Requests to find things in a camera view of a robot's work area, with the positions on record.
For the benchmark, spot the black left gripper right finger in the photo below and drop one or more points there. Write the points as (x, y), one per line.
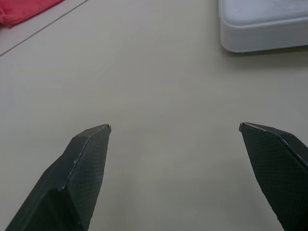
(276, 168)

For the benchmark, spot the white plastic tray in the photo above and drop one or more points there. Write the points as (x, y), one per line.
(262, 21)

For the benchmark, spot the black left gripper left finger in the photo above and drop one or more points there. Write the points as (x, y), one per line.
(69, 187)

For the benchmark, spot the red cloth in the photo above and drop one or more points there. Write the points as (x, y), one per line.
(21, 9)

